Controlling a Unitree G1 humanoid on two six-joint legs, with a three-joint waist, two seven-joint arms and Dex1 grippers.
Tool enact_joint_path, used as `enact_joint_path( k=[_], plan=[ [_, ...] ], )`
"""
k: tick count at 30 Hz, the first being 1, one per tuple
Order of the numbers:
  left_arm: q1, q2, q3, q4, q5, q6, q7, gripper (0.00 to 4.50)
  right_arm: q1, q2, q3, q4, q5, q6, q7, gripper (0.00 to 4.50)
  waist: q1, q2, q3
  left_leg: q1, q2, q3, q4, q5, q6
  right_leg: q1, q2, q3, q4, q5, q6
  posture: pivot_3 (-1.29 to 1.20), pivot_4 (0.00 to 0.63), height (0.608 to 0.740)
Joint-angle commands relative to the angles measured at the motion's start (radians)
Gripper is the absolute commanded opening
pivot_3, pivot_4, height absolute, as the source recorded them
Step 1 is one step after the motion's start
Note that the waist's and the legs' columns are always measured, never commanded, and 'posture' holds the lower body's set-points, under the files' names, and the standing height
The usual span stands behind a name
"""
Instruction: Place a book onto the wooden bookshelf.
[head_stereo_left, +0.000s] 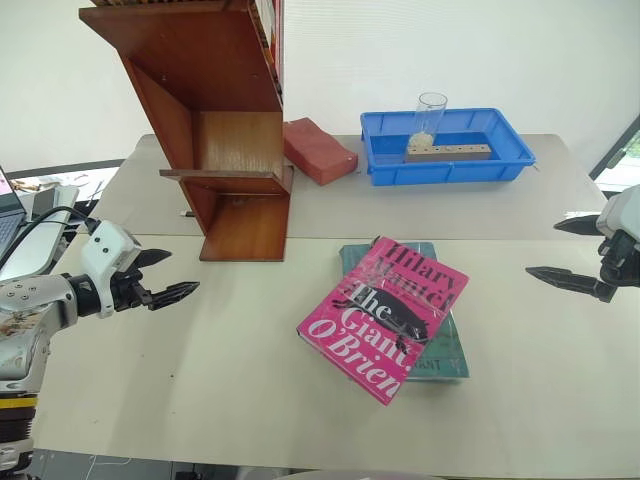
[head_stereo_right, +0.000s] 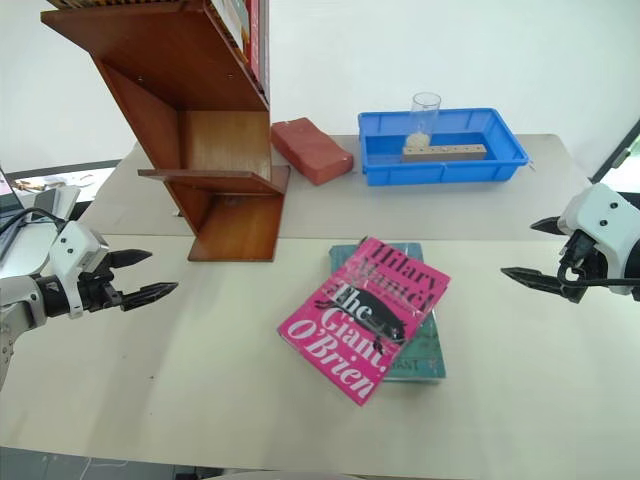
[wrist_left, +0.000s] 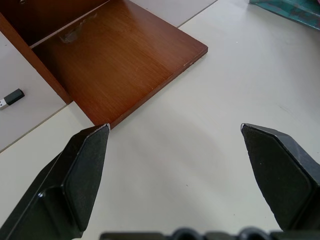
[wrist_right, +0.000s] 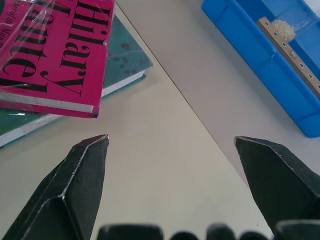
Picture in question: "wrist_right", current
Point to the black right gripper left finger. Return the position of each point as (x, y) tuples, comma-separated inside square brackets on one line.
[(75, 185)]

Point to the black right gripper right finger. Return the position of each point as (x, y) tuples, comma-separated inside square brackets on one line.
[(280, 185)]

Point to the wooden strip with holes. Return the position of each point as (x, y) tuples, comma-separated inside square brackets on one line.
[(292, 55)]

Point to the pink Hilary Mantel book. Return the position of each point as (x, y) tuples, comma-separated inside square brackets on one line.
[(52, 55)]

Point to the green hardcover book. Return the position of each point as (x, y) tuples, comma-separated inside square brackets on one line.
[(125, 57)]

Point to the blue plastic bin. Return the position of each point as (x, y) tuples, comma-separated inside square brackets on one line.
[(265, 55)]

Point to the clear bag of beige bits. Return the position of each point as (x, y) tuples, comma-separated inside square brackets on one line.
[(284, 29)]

